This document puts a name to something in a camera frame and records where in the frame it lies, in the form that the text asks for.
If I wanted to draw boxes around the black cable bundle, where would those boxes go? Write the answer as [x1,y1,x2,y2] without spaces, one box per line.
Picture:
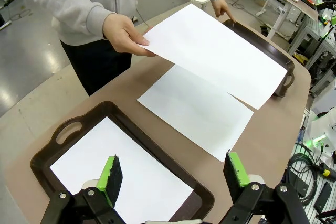
[286,140,336,209]

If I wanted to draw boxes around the grey sleeved right forearm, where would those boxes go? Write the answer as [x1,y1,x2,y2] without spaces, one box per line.
[52,6,116,47]

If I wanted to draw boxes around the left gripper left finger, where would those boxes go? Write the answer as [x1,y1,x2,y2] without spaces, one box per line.
[39,154,124,224]

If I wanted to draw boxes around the person's right hand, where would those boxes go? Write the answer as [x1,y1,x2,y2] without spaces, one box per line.
[102,13,159,58]

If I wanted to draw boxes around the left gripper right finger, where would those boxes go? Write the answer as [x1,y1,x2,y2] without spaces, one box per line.
[223,152,309,224]

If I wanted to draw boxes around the white A4 paper stack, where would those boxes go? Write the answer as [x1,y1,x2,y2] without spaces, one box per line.
[136,64,254,163]

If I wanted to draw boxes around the grey lab desk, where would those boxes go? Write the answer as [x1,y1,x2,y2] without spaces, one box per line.
[270,0,320,40]

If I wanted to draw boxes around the black flat box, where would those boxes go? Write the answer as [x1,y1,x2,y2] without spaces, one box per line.
[313,182,333,212]

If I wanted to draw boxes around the person's left hand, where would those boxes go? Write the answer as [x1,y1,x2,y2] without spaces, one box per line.
[211,0,236,23]

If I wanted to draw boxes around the brown plastic serving tray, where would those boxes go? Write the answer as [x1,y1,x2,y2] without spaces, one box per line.
[222,19,295,98]
[30,101,215,224]

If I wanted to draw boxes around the aluminium frame stand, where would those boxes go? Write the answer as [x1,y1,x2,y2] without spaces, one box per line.
[287,14,336,96]

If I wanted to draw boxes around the white A4 paper sheet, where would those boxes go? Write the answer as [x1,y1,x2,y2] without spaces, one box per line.
[49,116,194,224]
[139,3,289,110]

